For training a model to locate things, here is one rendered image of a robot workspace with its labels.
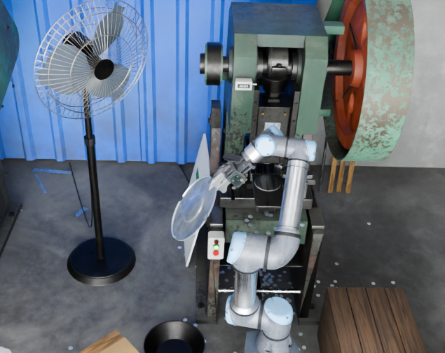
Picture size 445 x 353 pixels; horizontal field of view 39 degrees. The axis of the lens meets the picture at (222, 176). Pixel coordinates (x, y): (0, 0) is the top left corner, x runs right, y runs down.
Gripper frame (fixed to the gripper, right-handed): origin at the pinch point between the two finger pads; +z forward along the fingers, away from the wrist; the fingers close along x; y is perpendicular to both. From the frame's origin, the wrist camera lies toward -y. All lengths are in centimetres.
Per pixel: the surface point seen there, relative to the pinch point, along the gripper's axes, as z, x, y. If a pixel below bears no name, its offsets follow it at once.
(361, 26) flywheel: -86, 22, -40
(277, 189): -9, 46, -25
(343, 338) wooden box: 10, 87, 32
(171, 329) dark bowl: 81, 61, -16
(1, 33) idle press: 38, -72, -112
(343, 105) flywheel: -57, 52, -46
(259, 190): -3.1, 39.8, -25.8
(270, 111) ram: -33, 17, -35
